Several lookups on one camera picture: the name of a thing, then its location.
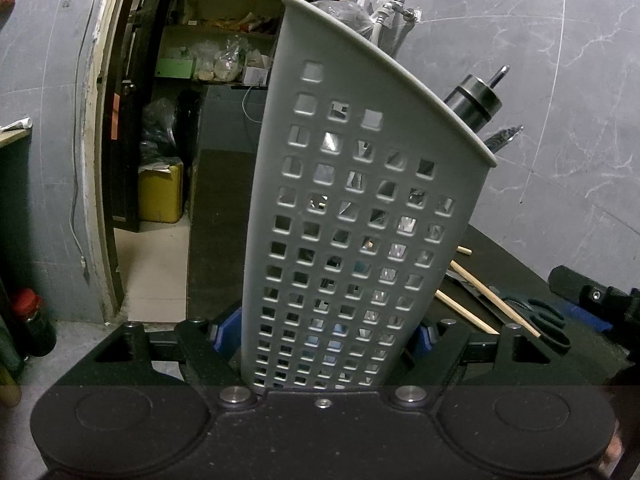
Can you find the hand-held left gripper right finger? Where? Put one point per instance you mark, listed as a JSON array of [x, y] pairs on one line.
[[425, 340]]

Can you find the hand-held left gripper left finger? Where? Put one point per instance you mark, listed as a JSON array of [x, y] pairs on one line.
[[227, 330]]

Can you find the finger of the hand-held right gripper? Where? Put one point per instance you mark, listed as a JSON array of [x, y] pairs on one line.
[[580, 290]]

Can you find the patterned steel spoon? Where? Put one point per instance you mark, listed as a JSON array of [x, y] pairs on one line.
[[502, 137]]

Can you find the grey perforated plastic basket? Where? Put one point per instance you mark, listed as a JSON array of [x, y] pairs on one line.
[[350, 160]]

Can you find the yellow jerry can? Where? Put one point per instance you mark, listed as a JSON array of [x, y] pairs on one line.
[[160, 192]]

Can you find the red capped dark bottle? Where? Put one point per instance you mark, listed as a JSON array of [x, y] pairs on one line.
[[35, 320]]

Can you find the black plastic bags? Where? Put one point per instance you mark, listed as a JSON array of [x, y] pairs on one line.
[[157, 130]]

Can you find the dark grey cabinet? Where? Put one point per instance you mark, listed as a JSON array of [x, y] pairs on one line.
[[225, 115]]

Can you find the yellow bottle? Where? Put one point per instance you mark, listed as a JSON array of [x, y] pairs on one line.
[[7, 385]]

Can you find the orange door sticker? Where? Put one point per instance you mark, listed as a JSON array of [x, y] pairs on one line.
[[115, 115]]

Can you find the dark wooden door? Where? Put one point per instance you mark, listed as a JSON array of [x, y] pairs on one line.
[[122, 110]]

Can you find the small white box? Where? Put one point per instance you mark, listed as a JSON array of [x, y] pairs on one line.
[[255, 76]]

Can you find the green box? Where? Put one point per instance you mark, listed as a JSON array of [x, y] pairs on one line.
[[174, 67]]

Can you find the clear bag of food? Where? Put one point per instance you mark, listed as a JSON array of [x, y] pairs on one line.
[[227, 60], [205, 62]]

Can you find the wooden kitchen counter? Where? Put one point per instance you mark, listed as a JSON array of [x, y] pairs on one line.
[[12, 138]]

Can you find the white tube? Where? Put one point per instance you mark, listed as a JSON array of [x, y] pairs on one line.
[[15, 124]]

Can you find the wooden storage shelf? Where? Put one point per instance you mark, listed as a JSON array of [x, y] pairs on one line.
[[220, 26]]

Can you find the colourful snack packets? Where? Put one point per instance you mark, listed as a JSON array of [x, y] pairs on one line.
[[245, 22]]

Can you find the hanging grey plastic bag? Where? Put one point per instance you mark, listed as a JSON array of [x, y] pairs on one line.
[[345, 12]]

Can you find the cream door frame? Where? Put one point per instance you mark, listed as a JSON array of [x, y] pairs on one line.
[[92, 170]]

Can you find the wall water tap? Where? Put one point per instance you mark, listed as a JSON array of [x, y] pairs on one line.
[[397, 7]]

